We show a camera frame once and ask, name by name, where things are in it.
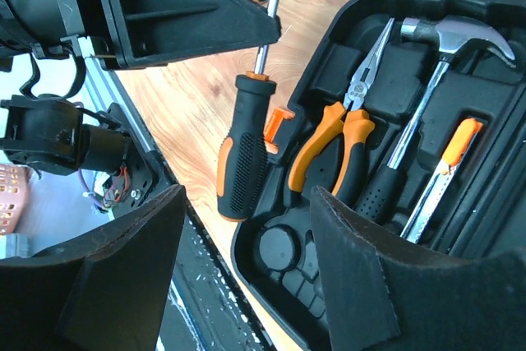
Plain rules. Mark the pink plastic basket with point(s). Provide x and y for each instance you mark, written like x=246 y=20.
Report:
x=14 y=195

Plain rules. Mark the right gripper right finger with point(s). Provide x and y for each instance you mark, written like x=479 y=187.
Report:
x=382 y=292

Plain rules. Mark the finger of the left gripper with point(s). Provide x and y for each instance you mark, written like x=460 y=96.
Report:
x=148 y=33

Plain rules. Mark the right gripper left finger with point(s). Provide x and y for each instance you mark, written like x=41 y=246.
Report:
x=103 y=290

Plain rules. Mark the steel claw hammer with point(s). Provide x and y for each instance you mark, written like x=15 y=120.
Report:
x=452 y=36

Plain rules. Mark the orange handled pliers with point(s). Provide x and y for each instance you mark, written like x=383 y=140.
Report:
x=349 y=119

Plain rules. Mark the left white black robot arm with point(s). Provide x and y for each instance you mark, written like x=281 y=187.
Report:
x=47 y=131

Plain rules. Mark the small needle nose pliers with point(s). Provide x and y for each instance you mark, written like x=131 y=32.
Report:
x=451 y=159

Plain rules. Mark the black plastic tool case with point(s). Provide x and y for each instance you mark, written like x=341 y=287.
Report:
x=482 y=213

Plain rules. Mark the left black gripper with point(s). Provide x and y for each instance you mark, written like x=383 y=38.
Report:
x=44 y=25

